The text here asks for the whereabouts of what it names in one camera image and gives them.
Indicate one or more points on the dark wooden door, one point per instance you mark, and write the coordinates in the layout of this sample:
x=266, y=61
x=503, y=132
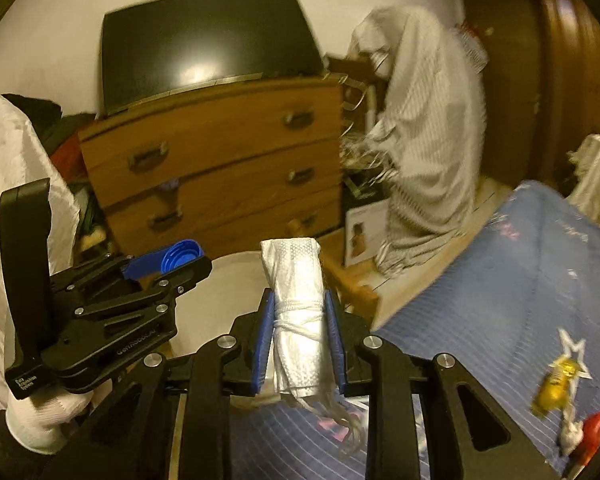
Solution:
x=509, y=30

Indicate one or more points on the white crumpled paper ball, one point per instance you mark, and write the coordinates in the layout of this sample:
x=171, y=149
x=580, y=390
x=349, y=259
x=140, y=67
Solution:
x=571, y=432

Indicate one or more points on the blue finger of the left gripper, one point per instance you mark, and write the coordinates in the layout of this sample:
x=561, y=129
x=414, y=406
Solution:
x=143, y=266

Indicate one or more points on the black flat television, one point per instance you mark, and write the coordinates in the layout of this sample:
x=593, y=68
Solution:
x=165, y=46

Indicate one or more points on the small wooden stool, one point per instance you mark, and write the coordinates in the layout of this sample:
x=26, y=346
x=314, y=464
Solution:
x=362, y=299

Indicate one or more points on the yellow crumpled wrapper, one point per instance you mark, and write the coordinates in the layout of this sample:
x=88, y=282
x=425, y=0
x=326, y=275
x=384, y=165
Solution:
x=554, y=390

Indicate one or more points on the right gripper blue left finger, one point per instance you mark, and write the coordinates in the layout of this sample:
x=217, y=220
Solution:
x=263, y=341

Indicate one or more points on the dark wooden wardrobe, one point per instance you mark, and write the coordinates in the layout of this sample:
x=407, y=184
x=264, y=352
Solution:
x=570, y=107

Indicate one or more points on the blue plastic bottle cap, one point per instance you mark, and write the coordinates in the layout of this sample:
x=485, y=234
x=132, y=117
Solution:
x=180, y=253

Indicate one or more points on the wooden chest of drawers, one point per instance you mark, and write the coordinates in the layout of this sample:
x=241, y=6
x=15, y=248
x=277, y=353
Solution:
x=227, y=166

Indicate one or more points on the white cardboard box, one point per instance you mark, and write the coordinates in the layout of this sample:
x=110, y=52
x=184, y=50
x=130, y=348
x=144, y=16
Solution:
x=366, y=230

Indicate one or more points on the white gloved left hand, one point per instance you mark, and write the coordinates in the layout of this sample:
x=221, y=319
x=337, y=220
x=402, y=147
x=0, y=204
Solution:
x=36, y=422

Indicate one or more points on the white cloth bundle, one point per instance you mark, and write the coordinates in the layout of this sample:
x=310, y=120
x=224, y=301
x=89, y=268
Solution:
x=301, y=359

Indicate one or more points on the white satin draped cloth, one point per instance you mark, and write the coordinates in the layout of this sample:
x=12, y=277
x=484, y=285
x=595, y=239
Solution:
x=38, y=221

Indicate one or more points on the grey striped draped cloth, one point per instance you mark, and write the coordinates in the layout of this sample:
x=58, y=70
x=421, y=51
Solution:
x=430, y=132

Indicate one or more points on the white plastic bucket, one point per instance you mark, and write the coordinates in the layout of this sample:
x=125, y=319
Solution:
x=234, y=287

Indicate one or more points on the blue star-patterned bedsheet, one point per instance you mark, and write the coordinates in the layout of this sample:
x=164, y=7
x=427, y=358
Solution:
x=533, y=269

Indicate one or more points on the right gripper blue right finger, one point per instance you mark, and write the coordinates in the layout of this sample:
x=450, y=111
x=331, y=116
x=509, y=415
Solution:
x=335, y=343

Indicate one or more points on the red apple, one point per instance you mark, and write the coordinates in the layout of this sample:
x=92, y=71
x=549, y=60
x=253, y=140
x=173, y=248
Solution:
x=590, y=442

